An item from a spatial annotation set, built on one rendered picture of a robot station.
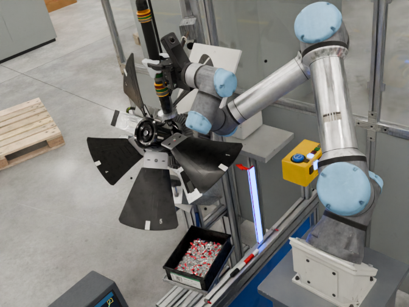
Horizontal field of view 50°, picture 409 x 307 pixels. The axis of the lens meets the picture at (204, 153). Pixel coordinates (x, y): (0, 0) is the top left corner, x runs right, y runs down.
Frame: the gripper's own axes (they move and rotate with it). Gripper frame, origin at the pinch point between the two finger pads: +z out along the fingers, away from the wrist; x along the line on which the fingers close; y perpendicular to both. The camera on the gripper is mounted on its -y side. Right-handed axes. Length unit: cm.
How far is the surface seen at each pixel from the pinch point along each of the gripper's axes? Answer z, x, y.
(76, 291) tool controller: -38, -62, 27
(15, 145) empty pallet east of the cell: 264, 20, 139
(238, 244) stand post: 6, 33, 119
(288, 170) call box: -36, 23, 47
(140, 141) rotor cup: 7.6, -7.1, 31.9
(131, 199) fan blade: 3, -20, 49
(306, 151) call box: -38, 32, 43
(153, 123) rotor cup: 3.5, -2.7, 25.3
